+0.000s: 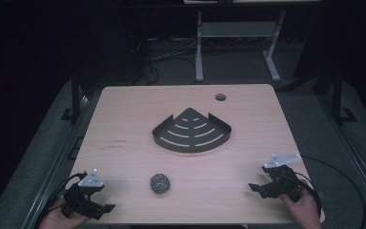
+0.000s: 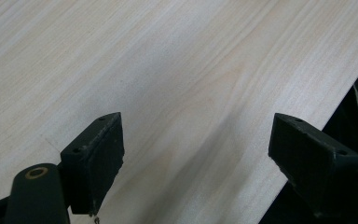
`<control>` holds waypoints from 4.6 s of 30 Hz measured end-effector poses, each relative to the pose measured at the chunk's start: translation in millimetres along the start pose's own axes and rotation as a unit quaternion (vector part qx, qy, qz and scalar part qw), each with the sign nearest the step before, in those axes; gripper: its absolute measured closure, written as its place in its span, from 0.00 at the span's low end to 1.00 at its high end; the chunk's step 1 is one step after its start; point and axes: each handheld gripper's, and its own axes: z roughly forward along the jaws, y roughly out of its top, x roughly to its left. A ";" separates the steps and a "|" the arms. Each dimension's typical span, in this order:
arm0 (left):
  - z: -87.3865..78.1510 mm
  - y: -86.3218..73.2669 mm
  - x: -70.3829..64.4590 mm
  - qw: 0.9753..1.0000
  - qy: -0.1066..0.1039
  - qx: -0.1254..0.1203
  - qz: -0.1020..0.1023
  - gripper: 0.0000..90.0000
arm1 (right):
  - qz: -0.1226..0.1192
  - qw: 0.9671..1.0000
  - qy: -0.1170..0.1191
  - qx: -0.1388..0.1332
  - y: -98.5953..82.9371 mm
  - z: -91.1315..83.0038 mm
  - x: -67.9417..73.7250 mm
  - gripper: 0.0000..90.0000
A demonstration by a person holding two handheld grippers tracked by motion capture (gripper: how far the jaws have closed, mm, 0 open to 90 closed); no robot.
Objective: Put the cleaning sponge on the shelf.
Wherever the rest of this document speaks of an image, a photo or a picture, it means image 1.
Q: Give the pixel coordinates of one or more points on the dark round table grommet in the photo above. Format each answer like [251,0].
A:
[220,97]

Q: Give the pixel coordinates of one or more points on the person's left hand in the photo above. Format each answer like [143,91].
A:
[56,219]

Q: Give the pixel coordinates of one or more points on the black metal stand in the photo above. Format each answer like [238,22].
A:
[337,98]
[75,98]

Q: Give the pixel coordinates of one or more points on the person's right hand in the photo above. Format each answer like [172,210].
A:
[302,211]

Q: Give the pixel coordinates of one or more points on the black metal corner shelf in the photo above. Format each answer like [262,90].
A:
[191,133]

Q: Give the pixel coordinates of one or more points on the steel wool ball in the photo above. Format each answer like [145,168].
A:
[160,183]

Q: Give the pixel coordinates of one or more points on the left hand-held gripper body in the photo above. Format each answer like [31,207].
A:
[82,197]

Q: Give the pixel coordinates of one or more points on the aluminium frame rail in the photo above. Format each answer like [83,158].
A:
[49,178]
[357,165]

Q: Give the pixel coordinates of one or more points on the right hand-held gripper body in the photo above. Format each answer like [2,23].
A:
[282,178]

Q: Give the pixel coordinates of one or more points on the white metal desk frame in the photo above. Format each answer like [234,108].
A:
[235,29]

